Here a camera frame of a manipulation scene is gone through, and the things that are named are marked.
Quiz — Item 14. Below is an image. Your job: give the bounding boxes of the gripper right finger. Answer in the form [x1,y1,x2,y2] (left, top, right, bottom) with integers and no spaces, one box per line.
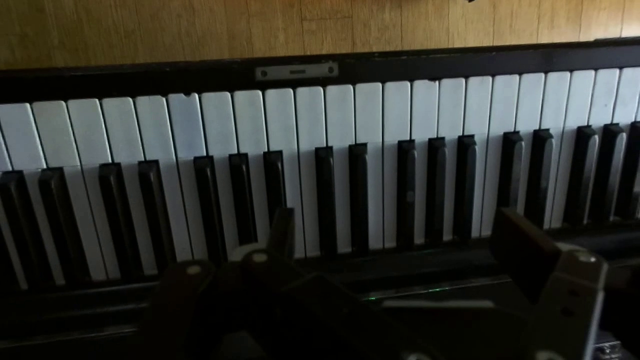
[489,207,609,360]

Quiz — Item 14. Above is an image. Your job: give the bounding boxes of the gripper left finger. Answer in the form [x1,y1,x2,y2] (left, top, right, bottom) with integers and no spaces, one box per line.
[150,206,371,360]

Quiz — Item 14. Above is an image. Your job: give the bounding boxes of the black piano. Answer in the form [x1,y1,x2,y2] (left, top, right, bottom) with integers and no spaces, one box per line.
[0,36,640,360]

